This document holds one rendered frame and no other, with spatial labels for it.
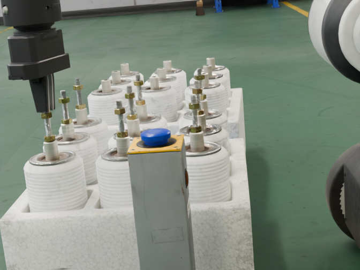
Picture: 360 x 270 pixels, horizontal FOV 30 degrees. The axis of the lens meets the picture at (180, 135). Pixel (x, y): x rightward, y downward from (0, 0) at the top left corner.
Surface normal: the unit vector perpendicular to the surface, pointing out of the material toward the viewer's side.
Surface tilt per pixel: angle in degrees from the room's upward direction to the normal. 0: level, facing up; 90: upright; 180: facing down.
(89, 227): 90
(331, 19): 76
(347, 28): 90
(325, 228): 0
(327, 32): 89
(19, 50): 90
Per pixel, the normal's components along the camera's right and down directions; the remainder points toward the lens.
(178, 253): -0.07, 0.26
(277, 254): -0.08, -0.96
